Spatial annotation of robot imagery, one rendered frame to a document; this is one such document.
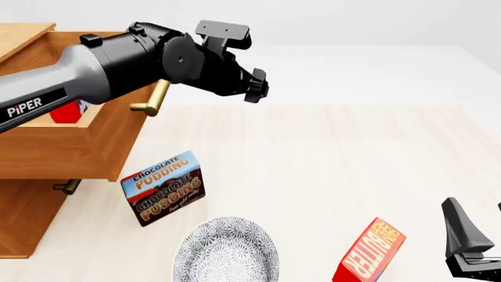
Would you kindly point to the grey patterned bowl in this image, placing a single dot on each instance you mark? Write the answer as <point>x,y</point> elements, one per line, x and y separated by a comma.
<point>227,252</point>

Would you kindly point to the closed wooden drawer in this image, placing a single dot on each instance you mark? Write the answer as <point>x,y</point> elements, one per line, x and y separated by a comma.
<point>27,217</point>

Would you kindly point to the wooden cabinet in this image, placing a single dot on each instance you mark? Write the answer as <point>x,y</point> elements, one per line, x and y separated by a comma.
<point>23,35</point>

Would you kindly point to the red and orange butter box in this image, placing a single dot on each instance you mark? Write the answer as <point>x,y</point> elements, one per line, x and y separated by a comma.
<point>370,255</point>

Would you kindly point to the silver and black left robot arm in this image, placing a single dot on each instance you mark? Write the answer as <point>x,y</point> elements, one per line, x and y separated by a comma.
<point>117,64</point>

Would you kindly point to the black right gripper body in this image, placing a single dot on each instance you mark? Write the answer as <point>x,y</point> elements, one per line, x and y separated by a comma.
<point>475,265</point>

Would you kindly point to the chocolate pudding box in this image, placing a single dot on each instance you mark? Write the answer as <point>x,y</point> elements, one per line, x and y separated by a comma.
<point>164,188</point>

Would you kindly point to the open wooden drawer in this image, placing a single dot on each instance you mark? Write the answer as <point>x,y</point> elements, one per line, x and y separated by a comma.
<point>74,147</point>

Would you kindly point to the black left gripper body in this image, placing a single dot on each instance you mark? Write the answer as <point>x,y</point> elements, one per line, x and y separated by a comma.
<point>256,85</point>

